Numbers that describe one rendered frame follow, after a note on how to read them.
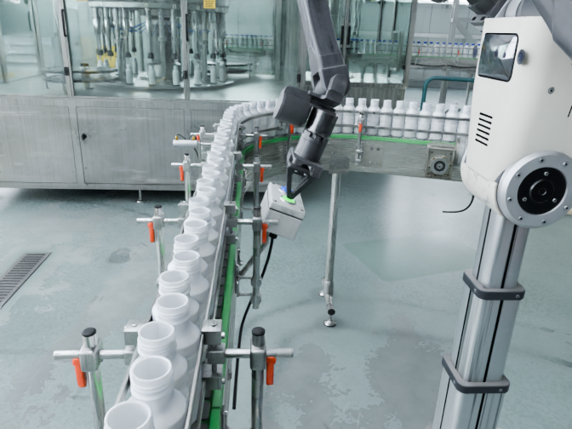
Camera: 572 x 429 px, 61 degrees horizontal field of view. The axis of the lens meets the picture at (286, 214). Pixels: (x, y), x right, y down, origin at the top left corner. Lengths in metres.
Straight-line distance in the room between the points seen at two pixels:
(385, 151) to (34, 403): 1.88
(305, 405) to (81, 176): 2.94
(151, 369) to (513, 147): 0.77
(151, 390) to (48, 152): 4.06
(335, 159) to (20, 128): 2.86
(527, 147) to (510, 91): 0.11
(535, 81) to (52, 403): 2.06
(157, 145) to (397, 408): 2.86
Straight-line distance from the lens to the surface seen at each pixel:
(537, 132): 1.02
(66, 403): 2.32
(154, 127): 4.17
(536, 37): 0.99
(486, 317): 1.21
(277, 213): 1.03
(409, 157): 2.41
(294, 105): 0.99
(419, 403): 2.28
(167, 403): 0.49
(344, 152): 2.41
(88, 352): 0.65
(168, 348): 0.53
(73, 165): 4.43
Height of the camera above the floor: 1.46
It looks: 21 degrees down
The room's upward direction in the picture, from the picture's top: 2 degrees clockwise
